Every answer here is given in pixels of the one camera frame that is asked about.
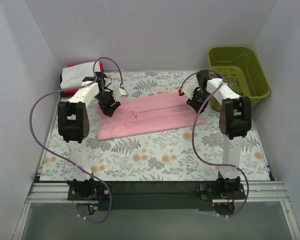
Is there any pink t shirt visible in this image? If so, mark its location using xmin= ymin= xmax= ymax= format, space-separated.
xmin=96 ymin=91 xmax=197 ymax=141

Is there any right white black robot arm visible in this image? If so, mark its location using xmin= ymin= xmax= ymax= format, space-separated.
xmin=178 ymin=70 xmax=252 ymax=202

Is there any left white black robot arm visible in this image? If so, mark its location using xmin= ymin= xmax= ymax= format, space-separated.
xmin=57 ymin=71 xmax=121 ymax=201

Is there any white folded t shirt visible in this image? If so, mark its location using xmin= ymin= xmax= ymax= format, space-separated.
xmin=60 ymin=61 xmax=100 ymax=91

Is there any green plastic basket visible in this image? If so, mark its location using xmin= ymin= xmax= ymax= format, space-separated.
xmin=207 ymin=46 xmax=271 ymax=108

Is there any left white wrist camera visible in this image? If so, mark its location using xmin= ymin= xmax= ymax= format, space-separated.
xmin=113 ymin=87 xmax=129 ymax=101

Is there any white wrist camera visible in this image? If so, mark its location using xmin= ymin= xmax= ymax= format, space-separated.
xmin=178 ymin=84 xmax=197 ymax=99
xmin=113 ymin=87 xmax=129 ymax=101

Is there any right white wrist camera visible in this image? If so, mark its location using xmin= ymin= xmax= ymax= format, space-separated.
xmin=178 ymin=84 xmax=197 ymax=99

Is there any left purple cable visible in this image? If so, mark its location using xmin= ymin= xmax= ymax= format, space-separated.
xmin=29 ymin=56 xmax=124 ymax=224

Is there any purple cable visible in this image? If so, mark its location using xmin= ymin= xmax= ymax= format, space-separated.
xmin=29 ymin=56 xmax=124 ymax=224
xmin=178 ymin=70 xmax=250 ymax=219

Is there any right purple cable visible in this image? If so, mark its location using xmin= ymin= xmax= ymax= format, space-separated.
xmin=178 ymin=70 xmax=250 ymax=219

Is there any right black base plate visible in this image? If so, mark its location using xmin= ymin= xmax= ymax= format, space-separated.
xmin=199 ymin=177 xmax=246 ymax=200

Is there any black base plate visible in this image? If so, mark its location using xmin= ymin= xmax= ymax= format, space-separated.
xmin=199 ymin=177 xmax=246 ymax=200
xmin=66 ymin=179 xmax=112 ymax=201

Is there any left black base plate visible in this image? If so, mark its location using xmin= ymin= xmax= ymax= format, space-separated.
xmin=66 ymin=179 xmax=112 ymax=201

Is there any aluminium frame rail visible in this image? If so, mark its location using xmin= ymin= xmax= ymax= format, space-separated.
xmin=26 ymin=181 xmax=290 ymax=203

